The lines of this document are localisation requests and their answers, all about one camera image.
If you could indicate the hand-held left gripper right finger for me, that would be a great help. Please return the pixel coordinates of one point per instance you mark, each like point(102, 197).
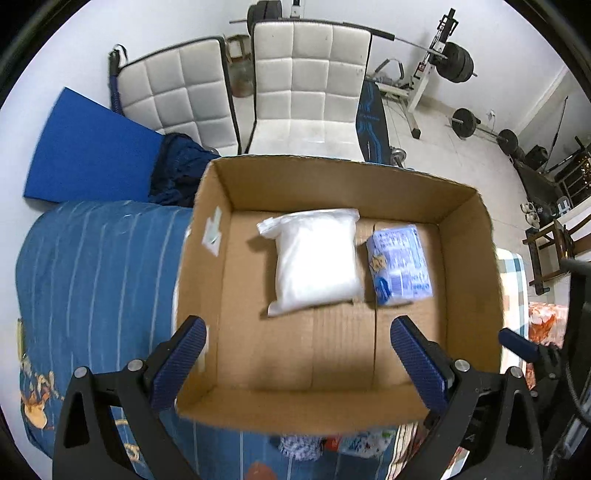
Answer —
point(418, 364)

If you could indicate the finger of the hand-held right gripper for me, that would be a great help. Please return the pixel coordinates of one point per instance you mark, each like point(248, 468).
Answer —
point(519, 344)

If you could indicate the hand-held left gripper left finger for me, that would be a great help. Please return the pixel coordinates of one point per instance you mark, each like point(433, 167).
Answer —
point(182, 360)

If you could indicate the brown cardboard box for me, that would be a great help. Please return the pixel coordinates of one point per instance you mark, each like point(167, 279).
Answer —
point(332, 337)

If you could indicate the blue tissue packet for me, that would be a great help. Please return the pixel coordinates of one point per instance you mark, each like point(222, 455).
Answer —
point(399, 265)

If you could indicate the white plastic bag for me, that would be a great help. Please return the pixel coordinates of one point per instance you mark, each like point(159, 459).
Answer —
point(316, 263)

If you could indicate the orange white printed cloth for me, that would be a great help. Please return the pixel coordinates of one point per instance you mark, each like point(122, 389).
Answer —
point(547, 323)

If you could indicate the light blue checked pillow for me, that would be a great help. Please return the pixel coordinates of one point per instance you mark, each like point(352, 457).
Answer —
point(512, 286)

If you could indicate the striped beige cloth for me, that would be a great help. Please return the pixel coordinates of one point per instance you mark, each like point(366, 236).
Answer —
point(406, 452)

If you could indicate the brown wooden chair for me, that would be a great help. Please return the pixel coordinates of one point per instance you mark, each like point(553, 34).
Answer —
point(551, 249)

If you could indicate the blue striped printed blanket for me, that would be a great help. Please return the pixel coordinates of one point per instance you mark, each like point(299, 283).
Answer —
point(97, 286)

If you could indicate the pair of white shoes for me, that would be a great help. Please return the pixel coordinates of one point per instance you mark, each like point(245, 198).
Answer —
point(531, 214)

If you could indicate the blue white patterned cloth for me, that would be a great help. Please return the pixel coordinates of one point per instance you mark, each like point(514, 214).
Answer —
point(300, 447)

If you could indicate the dark blue cloth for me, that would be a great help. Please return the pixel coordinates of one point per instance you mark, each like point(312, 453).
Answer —
point(178, 170)

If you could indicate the small chrome dumbbell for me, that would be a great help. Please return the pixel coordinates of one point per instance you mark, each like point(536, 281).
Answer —
point(398, 157)

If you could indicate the short barbell with black plates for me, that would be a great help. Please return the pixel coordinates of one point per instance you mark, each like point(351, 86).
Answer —
point(464, 122)

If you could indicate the blue foam mat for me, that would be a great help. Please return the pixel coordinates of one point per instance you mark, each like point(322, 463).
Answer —
point(87, 147)

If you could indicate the blue black board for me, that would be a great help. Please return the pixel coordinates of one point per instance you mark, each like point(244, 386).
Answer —
point(371, 124)

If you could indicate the white quilted chair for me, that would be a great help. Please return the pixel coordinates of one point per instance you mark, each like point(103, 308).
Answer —
point(180, 87)
point(307, 87)

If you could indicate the white weight bench rack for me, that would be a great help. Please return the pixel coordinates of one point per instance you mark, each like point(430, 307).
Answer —
point(425, 87)

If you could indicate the brown stool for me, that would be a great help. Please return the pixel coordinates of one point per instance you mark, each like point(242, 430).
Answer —
point(239, 50)

